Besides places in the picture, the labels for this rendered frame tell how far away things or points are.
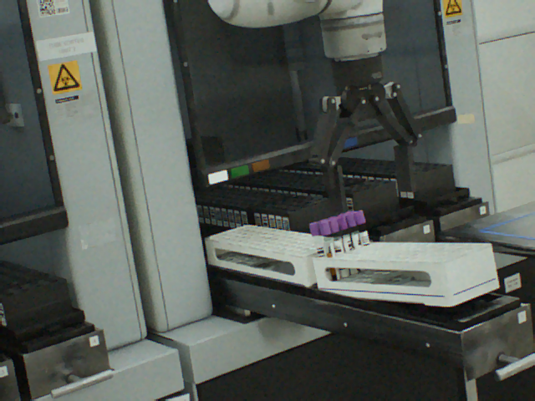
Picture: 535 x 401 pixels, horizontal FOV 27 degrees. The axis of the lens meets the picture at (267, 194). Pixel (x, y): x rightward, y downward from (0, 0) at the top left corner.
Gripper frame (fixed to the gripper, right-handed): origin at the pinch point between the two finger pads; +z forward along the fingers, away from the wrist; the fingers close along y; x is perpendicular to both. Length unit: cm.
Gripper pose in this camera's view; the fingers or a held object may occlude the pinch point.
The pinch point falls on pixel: (372, 193)
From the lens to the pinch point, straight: 167.9
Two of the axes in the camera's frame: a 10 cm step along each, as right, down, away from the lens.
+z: 1.3, 9.7, 1.9
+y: 8.0, -2.2, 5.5
